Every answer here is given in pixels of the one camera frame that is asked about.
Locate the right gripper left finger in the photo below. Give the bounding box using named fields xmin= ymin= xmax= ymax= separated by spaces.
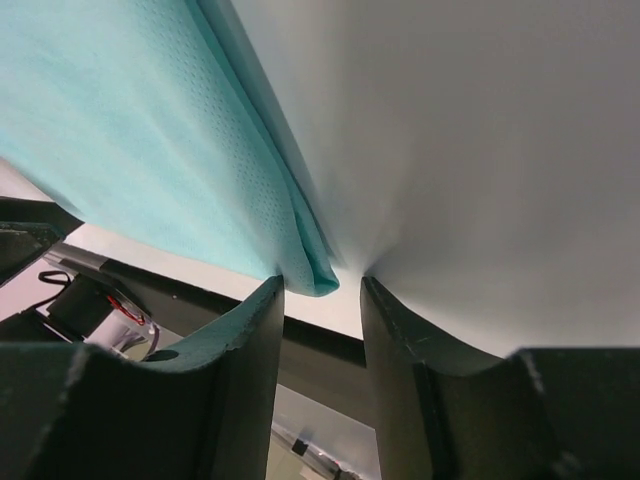
xmin=1 ymin=277 xmax=284 ymax=479

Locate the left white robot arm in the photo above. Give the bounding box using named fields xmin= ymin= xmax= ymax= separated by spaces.
xmin=1 ymin=197 xmax=160 ymax=356

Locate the mint green t shirt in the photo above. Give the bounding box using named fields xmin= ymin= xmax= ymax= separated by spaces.
xmin=1 ymin=1 xmax=339 ymax=296

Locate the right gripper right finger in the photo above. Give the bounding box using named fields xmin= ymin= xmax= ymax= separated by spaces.
xmin=360 ymin=277 xmax=639 ymax=479

